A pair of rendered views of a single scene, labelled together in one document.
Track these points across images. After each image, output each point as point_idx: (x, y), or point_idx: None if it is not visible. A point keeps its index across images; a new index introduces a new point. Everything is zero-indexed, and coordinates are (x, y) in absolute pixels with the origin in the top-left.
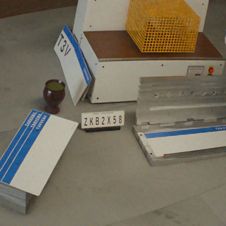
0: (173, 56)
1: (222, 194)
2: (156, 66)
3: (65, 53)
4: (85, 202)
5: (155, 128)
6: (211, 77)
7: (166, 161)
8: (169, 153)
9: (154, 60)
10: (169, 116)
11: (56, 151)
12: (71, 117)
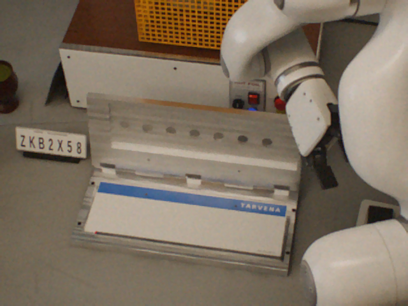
0: (199, 55)
1: None
2: (164, 69)
3: None
4: None
5: (128, 176)
6: (229, 113)
7: (95, 245)
8: (106, 233)
9: (158, 58)
10: (150, 163)
11: None
12: (23, 125)
